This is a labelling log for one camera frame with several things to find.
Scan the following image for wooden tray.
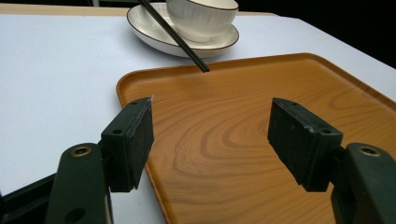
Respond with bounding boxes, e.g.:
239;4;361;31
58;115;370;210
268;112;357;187
116;52;396;224

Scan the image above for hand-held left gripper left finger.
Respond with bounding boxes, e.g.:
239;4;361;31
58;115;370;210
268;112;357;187
45;97;155;224

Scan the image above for white plate with dark rim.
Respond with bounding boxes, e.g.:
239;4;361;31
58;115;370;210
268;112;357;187
126;2;240;59

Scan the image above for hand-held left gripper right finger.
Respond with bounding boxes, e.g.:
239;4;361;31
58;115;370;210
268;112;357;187
266;97;396;224

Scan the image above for black chopsticks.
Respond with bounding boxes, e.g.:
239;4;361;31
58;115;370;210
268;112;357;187
136;0;211;74

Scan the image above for white ribbed bowl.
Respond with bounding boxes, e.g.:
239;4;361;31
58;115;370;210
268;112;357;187
164;0;240;43

